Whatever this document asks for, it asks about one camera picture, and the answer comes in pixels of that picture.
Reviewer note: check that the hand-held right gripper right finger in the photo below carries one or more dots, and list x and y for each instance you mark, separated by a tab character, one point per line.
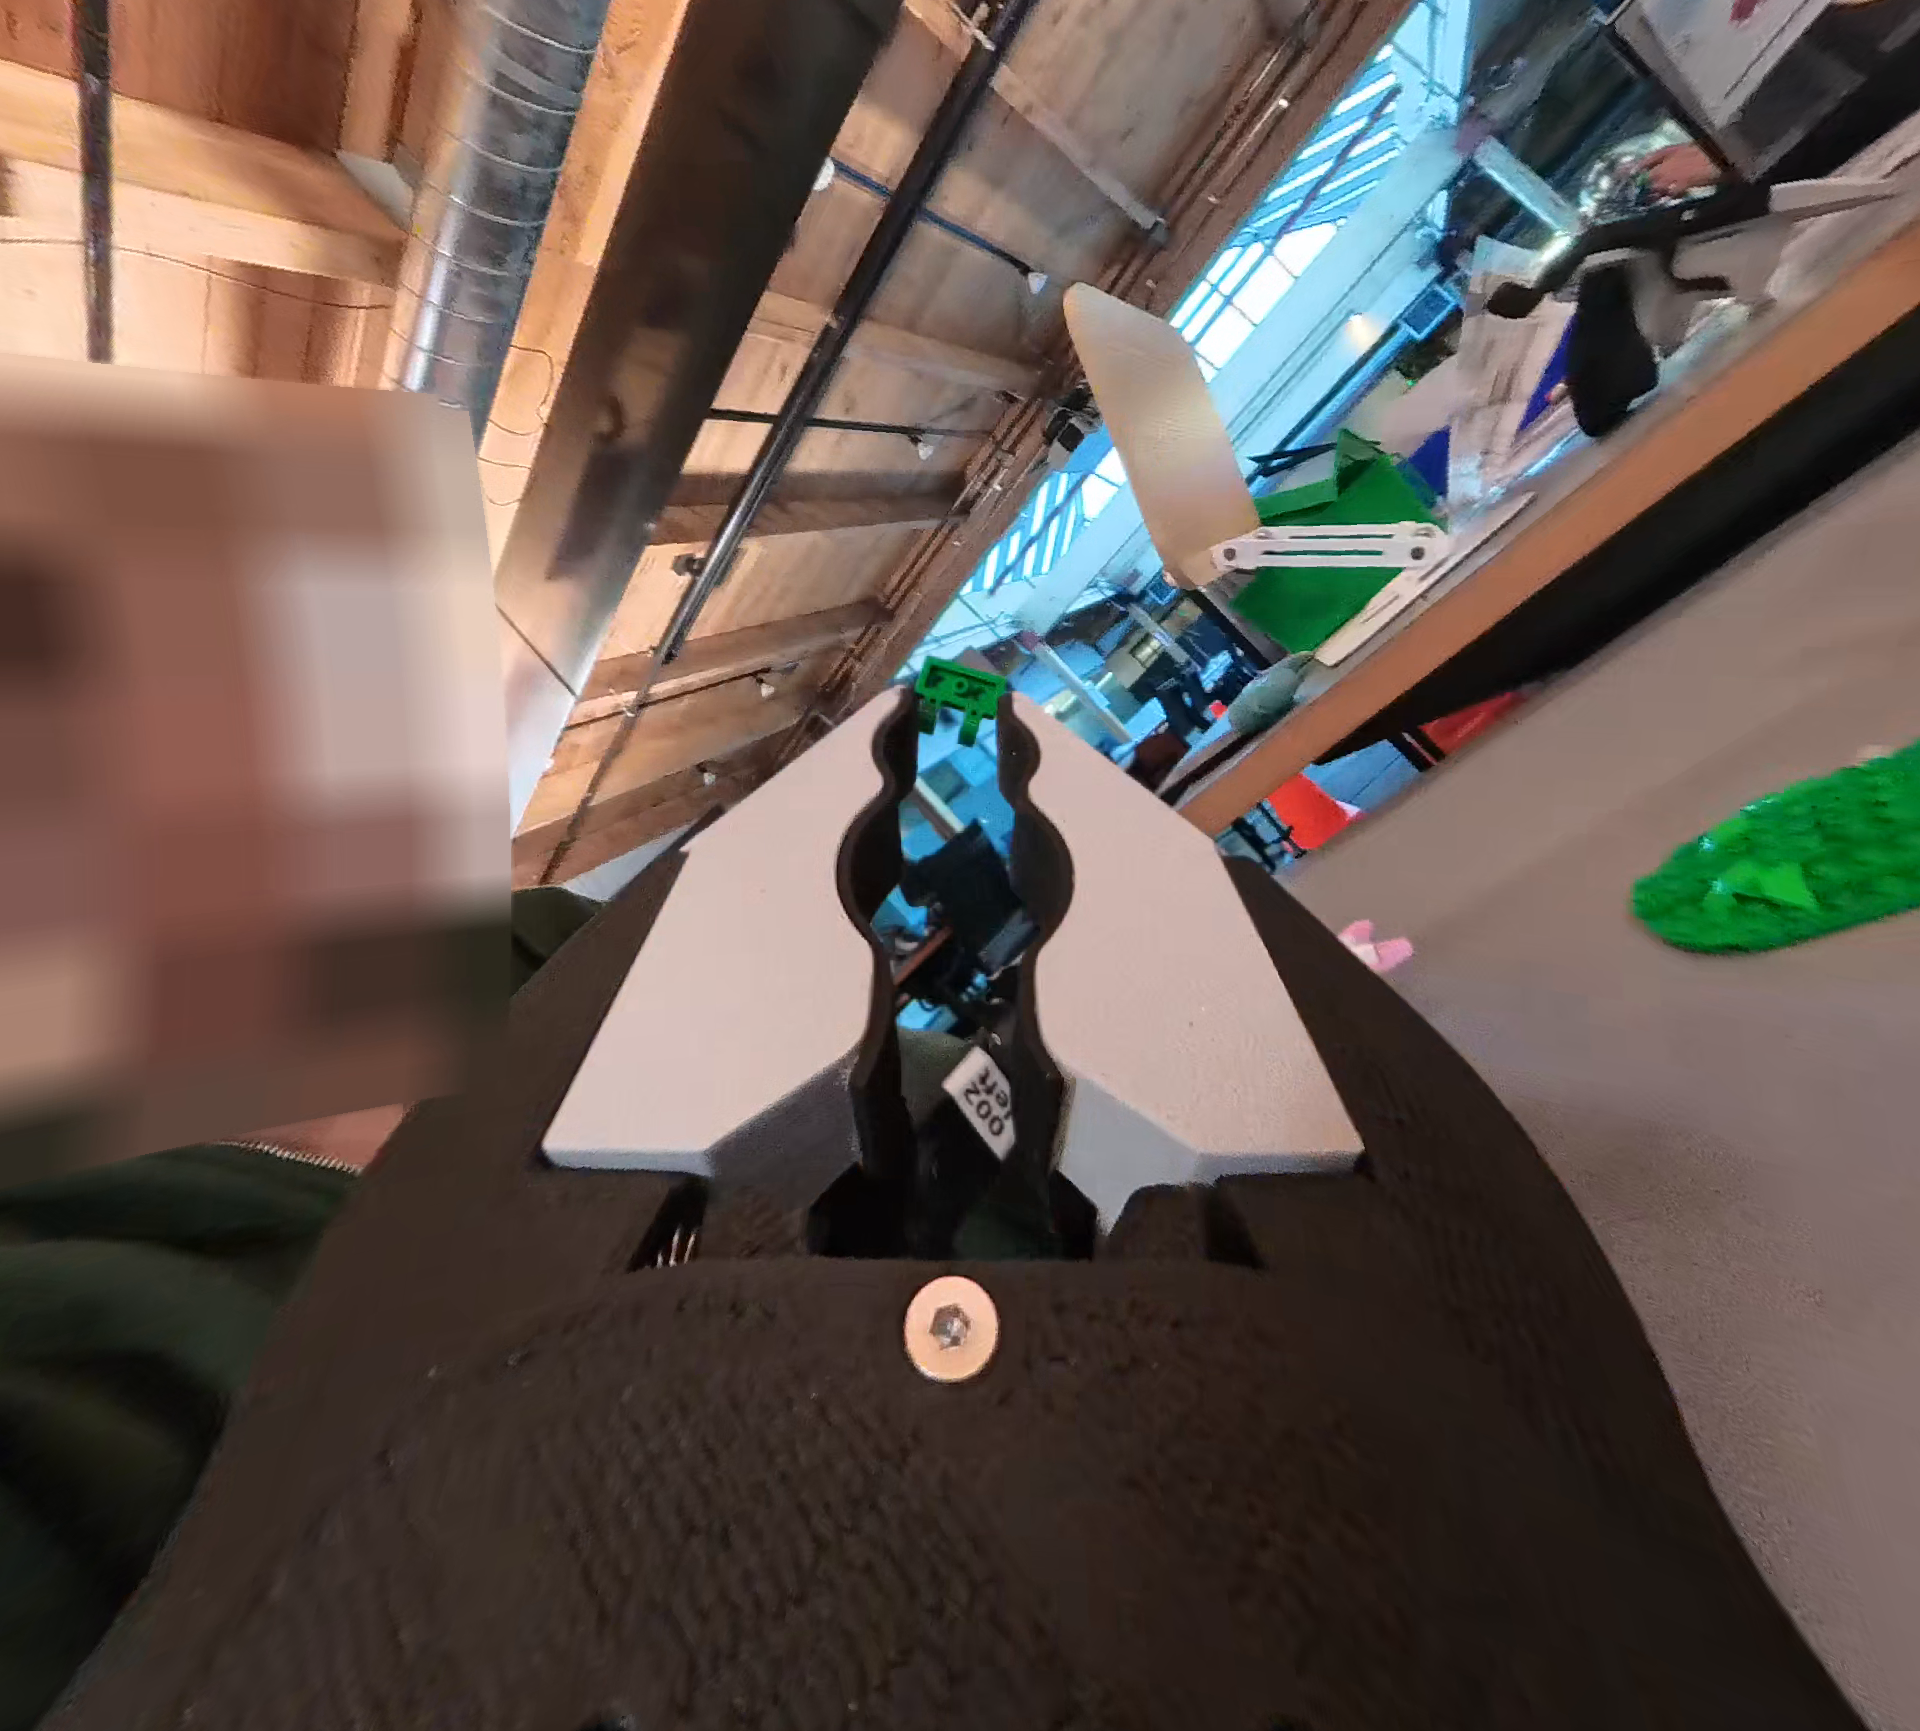
1200	1012

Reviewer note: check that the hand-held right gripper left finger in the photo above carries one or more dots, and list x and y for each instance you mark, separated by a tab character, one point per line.
720	1026

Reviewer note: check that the small green lego piece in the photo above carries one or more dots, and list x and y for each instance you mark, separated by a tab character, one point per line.
957	688

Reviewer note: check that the small pink lego piece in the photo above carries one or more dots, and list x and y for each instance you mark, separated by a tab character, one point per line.
1376	946

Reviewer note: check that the green lego plant model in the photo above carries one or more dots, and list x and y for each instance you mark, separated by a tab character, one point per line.
1785	862

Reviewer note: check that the red chair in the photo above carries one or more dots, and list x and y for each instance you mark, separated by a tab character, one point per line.
1350	772

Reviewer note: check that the green box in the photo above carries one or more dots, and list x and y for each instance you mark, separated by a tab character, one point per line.
1328	562

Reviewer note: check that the white chair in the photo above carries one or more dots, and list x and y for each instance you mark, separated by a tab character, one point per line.
1163	426

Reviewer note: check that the wooden edged desk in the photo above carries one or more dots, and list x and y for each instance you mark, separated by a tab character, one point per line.
1575	562

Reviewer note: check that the black ceiling pipe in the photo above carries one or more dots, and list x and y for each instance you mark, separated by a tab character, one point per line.
871	260

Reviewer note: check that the person in dark green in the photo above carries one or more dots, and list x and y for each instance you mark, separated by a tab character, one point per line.
120	1341

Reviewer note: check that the silver spiral air duct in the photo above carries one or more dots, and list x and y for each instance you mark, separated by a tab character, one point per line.
510	96

